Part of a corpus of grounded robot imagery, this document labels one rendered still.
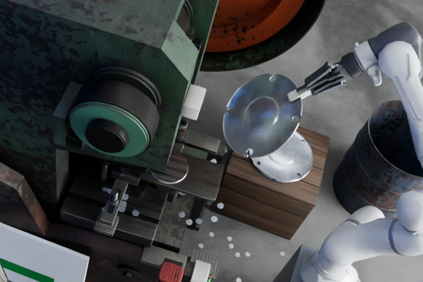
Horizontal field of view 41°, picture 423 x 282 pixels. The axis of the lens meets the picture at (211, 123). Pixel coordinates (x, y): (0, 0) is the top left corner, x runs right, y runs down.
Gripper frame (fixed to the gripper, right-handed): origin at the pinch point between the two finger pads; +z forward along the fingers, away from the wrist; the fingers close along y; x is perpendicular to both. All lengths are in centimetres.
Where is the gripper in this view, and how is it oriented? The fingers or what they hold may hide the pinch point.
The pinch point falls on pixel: (299, 94)
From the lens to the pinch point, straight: 180.5
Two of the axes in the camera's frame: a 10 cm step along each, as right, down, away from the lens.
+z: -8.1, 4.5, 3.6
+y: -5.4, -3.7, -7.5
